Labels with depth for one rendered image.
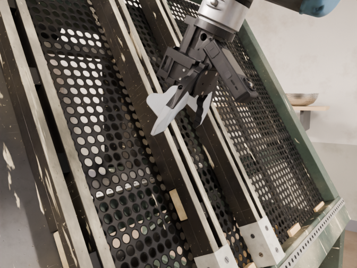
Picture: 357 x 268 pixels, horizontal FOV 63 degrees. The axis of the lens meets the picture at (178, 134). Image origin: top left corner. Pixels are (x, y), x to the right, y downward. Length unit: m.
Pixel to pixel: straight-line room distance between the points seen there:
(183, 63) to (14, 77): 0.33
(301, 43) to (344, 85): 0.62
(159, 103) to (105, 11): 0.50
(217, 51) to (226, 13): 0.06
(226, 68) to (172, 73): 0.10
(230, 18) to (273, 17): 3.14
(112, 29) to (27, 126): 0.42
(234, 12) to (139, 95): 0.40
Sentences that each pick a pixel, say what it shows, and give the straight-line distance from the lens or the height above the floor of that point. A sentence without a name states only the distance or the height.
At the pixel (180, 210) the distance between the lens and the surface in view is 0.76.
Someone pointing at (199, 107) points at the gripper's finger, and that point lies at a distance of 0.58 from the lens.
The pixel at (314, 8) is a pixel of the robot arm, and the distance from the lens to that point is 0.44.
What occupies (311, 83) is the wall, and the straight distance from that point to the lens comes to 3.45.
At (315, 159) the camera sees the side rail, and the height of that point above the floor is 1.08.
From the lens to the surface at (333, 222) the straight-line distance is 1.47.
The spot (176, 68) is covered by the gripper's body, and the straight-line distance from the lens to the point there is 0.52.
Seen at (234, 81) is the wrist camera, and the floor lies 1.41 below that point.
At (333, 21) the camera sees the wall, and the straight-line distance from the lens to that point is 3.51.
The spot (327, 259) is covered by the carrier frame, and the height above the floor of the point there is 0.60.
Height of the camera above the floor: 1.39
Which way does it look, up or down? 7 degrees down
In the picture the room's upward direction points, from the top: straight up
